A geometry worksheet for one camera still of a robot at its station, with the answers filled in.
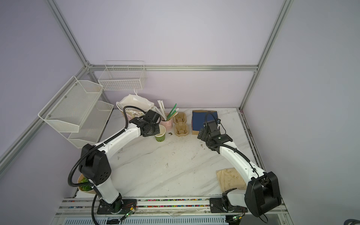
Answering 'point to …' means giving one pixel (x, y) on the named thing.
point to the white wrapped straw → (161, 108)
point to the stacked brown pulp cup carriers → (181, 128)
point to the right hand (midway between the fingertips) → (205, 134)
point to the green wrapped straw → (172, 112)
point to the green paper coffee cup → (160, 137)
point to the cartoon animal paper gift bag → (134, 101)
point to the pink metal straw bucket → (168, 124)
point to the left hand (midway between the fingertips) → (154, 131)
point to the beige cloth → (229, 179)
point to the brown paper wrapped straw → (176, 113)
